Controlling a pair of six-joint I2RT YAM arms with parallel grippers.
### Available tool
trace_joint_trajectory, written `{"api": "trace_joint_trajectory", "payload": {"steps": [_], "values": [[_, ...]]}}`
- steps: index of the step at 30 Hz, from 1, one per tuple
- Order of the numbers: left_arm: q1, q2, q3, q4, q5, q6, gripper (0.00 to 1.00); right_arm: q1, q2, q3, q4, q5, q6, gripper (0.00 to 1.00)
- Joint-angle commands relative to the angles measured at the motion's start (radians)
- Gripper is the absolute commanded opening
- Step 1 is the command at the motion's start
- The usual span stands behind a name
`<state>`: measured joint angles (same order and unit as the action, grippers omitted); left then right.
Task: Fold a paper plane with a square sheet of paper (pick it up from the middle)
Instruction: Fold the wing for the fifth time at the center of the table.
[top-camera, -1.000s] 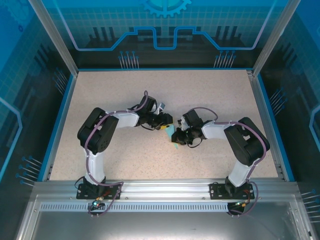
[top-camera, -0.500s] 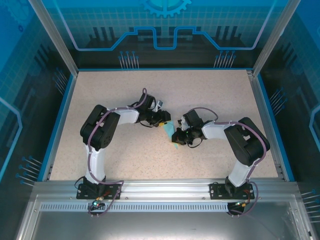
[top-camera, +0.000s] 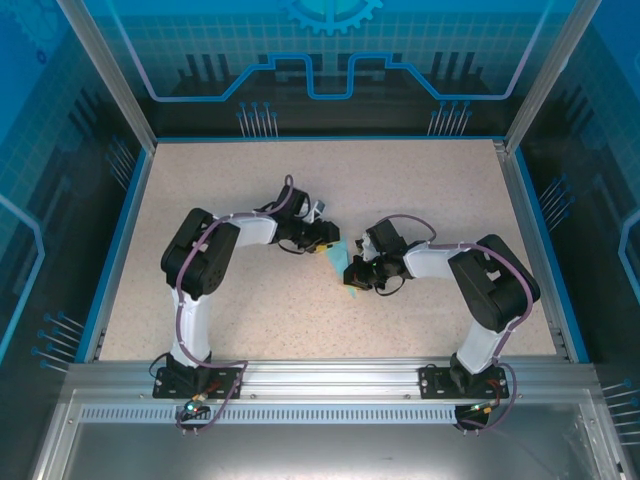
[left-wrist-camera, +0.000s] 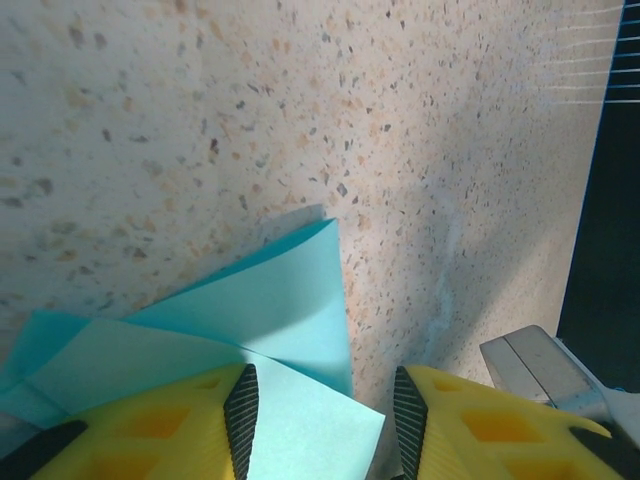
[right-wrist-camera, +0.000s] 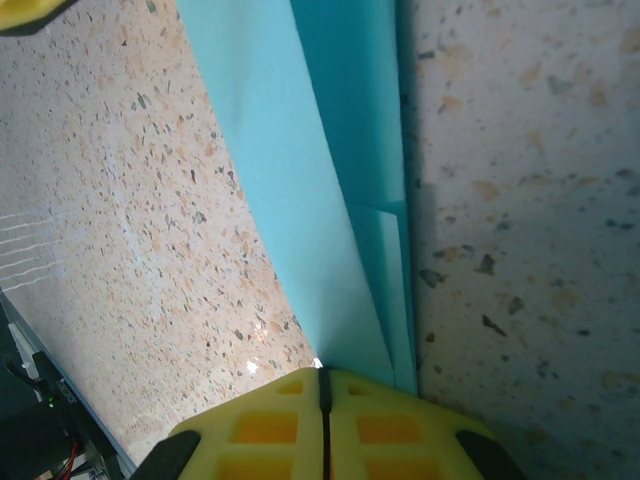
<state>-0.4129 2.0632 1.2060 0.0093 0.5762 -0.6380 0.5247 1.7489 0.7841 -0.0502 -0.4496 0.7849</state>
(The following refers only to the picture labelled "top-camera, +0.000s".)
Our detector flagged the teal paper sheet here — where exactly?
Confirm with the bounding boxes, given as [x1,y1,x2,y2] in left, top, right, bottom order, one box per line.
[324,238,370,300]

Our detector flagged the grey metal sheet panel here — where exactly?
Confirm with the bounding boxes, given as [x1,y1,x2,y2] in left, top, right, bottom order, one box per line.
[29,389,632,480]

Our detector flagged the blue table edge trim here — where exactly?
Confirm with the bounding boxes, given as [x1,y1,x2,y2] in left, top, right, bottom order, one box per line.
[74,147,154,364]
[513,147,591,364]

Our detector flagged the small connector with green light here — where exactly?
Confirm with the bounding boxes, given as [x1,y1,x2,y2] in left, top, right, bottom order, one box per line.
[180,392,209,417]
[467,398,502,416]

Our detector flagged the aluminium frame rail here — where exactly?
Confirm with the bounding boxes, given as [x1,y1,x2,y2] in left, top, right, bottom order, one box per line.
[64,355,601,401]

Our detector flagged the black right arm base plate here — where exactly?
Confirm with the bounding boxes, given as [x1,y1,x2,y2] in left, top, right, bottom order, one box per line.
[418,364,507,400]

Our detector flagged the slotted aluminium cable duct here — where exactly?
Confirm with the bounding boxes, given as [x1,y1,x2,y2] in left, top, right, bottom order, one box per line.
[79,405,584,426]

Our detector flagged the aluminium side rail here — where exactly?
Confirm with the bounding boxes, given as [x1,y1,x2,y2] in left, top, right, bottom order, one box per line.
[492,139,574,361]

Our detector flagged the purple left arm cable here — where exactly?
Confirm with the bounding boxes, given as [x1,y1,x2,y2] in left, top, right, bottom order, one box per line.
[172,173,295,436]

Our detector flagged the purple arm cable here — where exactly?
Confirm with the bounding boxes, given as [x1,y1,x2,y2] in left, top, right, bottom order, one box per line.
[374,213,535,436]
[172,173,295,436]

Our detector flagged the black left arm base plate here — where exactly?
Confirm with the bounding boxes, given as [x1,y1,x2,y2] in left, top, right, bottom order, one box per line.
[153,366,245,400]

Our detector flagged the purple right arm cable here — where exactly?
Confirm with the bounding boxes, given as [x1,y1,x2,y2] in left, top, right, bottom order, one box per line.
[374,213,535,436]

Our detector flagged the aluminium frame post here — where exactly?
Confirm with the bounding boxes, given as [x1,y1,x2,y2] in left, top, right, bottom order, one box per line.
[502,0,590,154]
[55,0,159,152]

